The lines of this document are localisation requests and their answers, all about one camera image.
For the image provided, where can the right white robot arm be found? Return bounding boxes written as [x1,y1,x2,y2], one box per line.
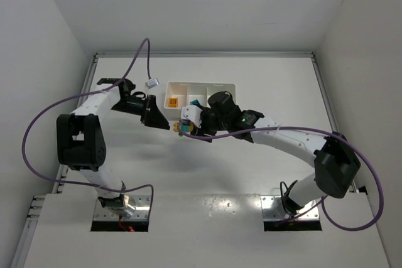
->
[200,92,361,215]

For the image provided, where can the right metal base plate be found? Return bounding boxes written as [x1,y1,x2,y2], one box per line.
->
[261,195,320,223]

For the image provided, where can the white three-compartment tray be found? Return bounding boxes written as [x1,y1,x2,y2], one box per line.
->
[163,82,236,121]

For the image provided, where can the yellow curved lego brick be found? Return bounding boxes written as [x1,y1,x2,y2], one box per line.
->
[168,97,178,108]

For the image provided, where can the metal base plate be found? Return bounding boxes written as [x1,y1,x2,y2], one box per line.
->
[93,195,151,222]
[261,195,320,223]

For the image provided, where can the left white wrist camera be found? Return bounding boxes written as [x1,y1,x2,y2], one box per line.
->
[145,78,160,90]

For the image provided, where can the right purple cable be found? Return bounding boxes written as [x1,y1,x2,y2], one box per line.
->
[178,120,384,230]

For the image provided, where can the yellow face lego piece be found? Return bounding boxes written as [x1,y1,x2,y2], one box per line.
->
[173,122,179,132]

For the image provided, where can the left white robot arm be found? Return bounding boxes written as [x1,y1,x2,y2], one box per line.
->
[56,78,170,217]

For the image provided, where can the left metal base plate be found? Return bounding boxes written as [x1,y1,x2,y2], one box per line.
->
[93,195,151,222]

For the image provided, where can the blue curved lego brick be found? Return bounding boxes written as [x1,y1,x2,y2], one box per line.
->
[190,99,200,107]

